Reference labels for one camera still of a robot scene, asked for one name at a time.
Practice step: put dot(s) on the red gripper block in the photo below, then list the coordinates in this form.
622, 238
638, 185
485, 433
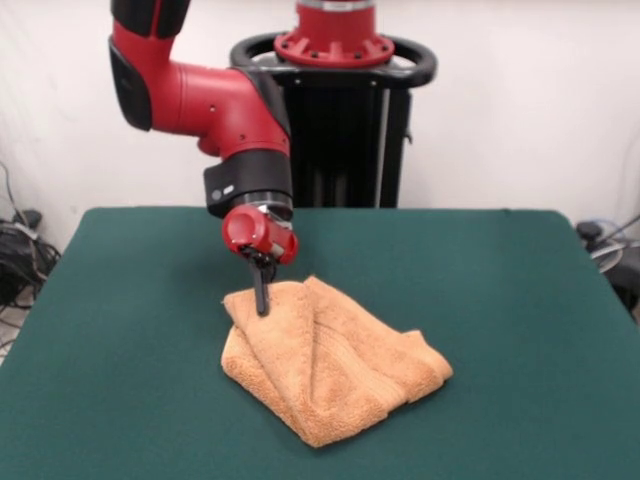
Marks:
260, 235

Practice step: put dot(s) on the tan terry towel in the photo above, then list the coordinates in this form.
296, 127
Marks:
340, 365

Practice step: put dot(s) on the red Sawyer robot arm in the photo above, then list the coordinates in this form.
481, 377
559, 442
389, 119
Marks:
210, 100

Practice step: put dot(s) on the dark green table cloth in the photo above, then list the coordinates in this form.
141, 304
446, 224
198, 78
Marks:
125, 325

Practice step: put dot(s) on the black power adapter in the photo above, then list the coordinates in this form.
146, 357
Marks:
31, 218
590, 229

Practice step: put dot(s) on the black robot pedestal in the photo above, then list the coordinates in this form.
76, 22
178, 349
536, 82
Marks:
350, 150

